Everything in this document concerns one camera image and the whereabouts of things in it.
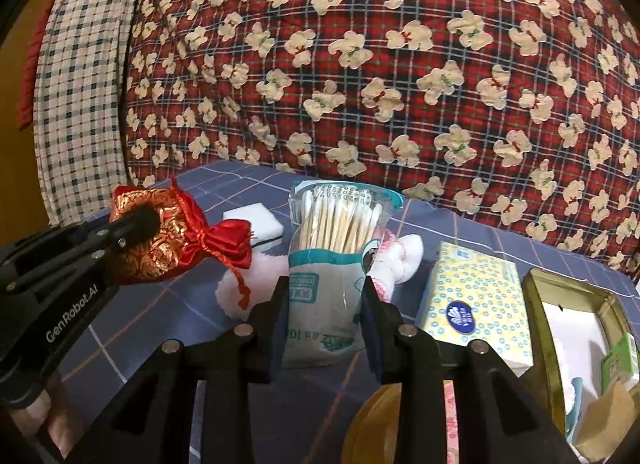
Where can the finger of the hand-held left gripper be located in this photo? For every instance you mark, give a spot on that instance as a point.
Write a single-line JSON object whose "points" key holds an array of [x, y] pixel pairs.
{"points": [[135, 226]]}

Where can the cream checked hanging cloth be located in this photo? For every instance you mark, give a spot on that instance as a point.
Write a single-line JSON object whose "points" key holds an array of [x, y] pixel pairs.
{"points": [[80, 94]]}

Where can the blue plaid bed sheet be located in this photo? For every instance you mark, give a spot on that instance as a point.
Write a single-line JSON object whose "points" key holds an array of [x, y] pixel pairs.
{"points": [[150, 329]]}

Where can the yellow dotted tissue pack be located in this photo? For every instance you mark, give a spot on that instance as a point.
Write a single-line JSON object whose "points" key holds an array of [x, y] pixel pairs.
{"points": [[475, 294]]}

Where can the red quilted hanging cloth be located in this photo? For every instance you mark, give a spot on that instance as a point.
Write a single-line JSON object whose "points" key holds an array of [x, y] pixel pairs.
{"points": [[27, 94]]}

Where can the light blue wipe packet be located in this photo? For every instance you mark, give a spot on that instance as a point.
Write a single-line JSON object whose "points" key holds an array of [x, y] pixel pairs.
{"points": [[575, 394]]}

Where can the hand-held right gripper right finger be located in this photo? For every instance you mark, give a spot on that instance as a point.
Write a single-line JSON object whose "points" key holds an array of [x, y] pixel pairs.
{"points": [[372, 331]]}

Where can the green soap packet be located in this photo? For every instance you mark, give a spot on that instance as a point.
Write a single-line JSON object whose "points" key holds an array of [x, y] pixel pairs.
{"points": [[622, 364]]}

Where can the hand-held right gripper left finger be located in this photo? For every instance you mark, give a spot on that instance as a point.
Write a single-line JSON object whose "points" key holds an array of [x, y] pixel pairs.
{"points": [[277, 329]]}

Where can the cotton swab bag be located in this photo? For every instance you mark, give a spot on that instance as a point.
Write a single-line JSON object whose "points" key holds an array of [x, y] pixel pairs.
{"points": [[330, 284]]}

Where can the brown wooden door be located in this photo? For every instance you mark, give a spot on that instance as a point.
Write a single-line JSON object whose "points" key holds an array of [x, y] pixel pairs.
{"points": [[20, 184]]}

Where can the person's left hand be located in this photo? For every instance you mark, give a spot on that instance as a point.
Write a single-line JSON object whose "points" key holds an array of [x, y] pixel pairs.
{"points": [[45, 419]]}

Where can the red plaid bear-print quilt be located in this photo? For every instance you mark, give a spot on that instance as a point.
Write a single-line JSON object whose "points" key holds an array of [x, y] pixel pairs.
{"points": [[350, 94]]}

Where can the white fluffy cloth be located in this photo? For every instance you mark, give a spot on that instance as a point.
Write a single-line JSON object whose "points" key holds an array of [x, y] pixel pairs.
{"points": [[260, 274]]}

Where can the rectangular gold tin box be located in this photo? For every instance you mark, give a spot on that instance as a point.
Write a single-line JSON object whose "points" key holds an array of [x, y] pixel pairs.
{"points": [[537, 304]]}

